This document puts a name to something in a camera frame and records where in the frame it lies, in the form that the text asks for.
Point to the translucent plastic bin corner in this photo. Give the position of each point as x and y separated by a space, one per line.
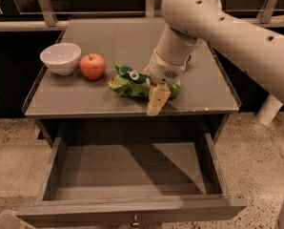
8 220

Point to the green rice chip bag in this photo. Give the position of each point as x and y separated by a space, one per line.
130 83

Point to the white ceramic bowl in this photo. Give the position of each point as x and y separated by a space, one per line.
62 58

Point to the red apple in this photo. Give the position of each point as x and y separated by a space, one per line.
92 66

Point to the grey cabinet with glass top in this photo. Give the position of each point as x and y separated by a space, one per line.
206 97

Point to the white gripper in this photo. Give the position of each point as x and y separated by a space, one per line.
163 71

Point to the brass drawer knob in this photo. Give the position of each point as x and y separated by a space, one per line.
135 223

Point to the grey open top drawer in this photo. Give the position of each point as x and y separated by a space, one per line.
87 184

